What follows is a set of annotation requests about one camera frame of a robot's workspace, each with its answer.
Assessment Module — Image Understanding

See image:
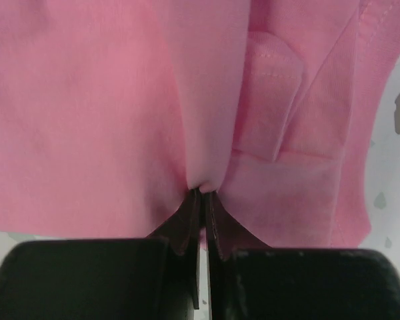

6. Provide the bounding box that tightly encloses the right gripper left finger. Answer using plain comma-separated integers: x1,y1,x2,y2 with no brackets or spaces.
0,190,201,319

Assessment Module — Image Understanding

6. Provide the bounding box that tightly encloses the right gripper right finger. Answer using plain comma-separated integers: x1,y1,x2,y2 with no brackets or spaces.
203,193,400,319

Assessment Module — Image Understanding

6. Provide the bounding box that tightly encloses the pink t shirt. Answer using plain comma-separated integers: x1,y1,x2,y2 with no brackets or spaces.
0,1,400,247

